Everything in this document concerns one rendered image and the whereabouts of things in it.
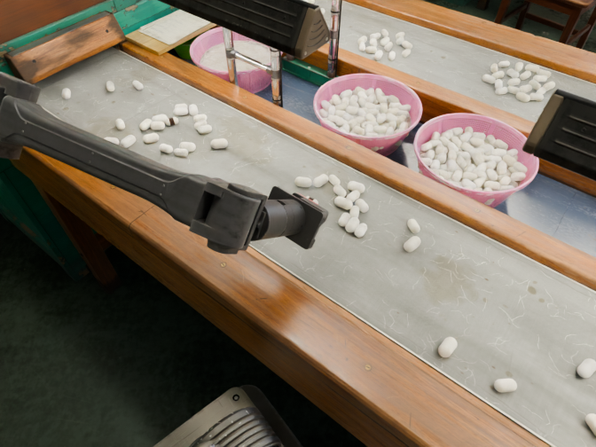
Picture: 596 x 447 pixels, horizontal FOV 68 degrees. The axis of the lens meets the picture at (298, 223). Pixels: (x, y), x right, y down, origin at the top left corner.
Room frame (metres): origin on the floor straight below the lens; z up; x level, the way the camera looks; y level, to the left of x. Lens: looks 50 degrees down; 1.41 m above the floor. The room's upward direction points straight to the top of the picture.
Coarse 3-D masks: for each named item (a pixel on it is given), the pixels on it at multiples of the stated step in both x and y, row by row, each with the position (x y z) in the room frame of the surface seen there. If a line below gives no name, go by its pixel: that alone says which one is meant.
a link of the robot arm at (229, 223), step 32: (32, 96) 0.53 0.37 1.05; (0, 128) 0.47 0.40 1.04; (32, 128) 0.47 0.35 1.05; (64, 128) 0.46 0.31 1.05; (64, 160) 0.43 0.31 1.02; (96, 160) 0.42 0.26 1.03; (128, 160) 0.42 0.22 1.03; (160, 192) 0.38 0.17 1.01; (192, 192) 0.37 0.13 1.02; (224, 192) 0.37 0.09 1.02; (192, 224) 0.35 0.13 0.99; (224, 224) 0.34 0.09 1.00
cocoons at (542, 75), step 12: (312, 0) 1.52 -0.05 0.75; (324, 12) 1.45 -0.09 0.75; (372, 36) 1.28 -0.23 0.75; (384, 36) 1.29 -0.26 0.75; (396, 36) 1.28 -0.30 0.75; (360, 48) 1.21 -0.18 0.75; (372, 48) 1.21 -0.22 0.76; (408, 48) 1.22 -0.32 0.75; (492, 72) 1.10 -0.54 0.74; (516, 72) 1.08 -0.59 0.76; (528, 72) 1.07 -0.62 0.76; (540, 72) 1.08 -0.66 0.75; (516, 84) 1.04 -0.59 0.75; (552, 84) 1.02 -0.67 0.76; (516, 96) 0.98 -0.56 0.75; (528, 96) 0.96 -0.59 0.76; (540, 96) 0.97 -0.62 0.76
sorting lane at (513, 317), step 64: (128, 64) 1.15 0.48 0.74; (128, 128) 0.86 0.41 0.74; (192, 128) 0.86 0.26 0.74; (256, 128) 0.86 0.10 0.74; (320, 192) 0.64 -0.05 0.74; (384, 192) 0.64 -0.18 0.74; (320, 256) 0.48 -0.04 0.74; (384, 256) 0.48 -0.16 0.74; (448, 256) 0.48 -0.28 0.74; (512, 256) 0.48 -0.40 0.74; (384, 320) 0.35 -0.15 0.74; (448, 320) 0.35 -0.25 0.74; (512, 320) 0.35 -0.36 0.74; (576, 320) 0.35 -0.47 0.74; (576, 384) 0.24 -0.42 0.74
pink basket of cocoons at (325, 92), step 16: (336, 80) 1.02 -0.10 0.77; (352, 80) 1.04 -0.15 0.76; (368, 80) 1.04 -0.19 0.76; (384, 80) 1.03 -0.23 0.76; (320, 96) 0.97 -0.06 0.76; (400, 96) 0.99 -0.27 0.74; (416, 96) 0.95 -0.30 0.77; (416, 112) 0.91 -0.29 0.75; (368, 144) 0.80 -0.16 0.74; (384, 144) 0.80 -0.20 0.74
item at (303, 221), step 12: (276, 192) 0.49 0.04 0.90; (288, 192) 0.49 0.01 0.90; (288, 204) 0.44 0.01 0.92; (300, 204) 0.46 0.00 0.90; (288, 216) 0.42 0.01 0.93; (300, 216) 0.43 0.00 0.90; (312, 216) 0.44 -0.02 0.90; (324, 216) 0.44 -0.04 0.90; (288, 228) 0.41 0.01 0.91; (300, 228) 0.43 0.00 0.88; (312, 228) 0.43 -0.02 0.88; (300, 240) 0.42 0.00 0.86; (312, 240) 0.42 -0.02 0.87
